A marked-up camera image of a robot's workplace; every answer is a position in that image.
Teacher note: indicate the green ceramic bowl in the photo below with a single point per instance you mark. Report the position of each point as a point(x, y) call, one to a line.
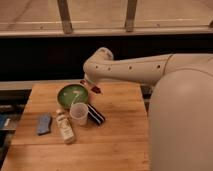
point(71, 94)

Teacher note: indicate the left metal post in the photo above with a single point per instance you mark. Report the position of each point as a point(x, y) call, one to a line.
point(65, 16)

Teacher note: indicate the white plastic bottle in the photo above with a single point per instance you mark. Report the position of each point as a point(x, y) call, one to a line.
point(64, 126)

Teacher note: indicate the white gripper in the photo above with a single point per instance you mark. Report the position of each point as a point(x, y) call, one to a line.
point(87, 82)

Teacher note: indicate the white ceramic cup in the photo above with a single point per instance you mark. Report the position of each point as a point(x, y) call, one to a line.
point(79, 113)

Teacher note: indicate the blue sponge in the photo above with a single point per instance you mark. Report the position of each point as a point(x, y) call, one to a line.
point(44, 124)

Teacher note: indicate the metal post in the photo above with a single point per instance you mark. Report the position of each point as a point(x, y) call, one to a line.
point(130, 15)
point(65, 16)

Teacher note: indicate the right metal post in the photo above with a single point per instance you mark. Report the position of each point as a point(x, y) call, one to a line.
point(130, 15)

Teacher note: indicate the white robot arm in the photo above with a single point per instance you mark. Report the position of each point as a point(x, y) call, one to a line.
point(181, 105)

